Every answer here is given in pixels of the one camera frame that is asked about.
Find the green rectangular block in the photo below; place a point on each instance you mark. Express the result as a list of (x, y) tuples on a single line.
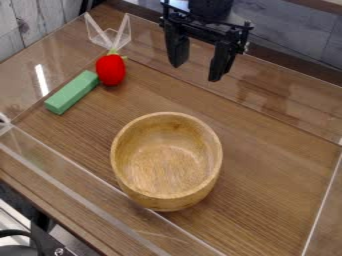
[(71, 92)]

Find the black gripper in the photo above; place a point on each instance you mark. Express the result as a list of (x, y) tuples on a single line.
[(210, 21)]

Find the black metal bracket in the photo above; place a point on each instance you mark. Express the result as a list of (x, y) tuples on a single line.
[(50, 245)]

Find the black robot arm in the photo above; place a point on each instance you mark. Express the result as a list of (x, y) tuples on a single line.
[(209, 21)]

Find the wooden bowl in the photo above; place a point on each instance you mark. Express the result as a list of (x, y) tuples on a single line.
[(166, 157)]

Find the clear acrylic tray wall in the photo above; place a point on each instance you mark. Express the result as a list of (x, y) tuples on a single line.
[(276, 204)]

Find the red plush strawberry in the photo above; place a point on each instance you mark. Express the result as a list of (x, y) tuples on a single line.
[(111, 69)]

